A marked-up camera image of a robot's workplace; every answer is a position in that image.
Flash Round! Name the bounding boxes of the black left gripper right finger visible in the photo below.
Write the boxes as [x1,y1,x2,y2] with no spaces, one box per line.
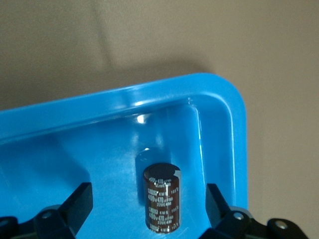
[199,183,310,239]

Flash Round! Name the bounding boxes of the blue plastic tray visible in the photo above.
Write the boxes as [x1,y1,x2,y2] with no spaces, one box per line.
[0,72,251,239]

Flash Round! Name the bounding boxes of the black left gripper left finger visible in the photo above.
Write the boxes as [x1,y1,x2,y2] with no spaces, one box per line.
[0,182,94,239]

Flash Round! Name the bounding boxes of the brown table cover mat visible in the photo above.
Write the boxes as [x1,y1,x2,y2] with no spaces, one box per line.
[0,0,319,239]

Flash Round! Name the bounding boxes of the black terminal block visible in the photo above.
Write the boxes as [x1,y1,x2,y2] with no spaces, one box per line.
[143,162,182,234]

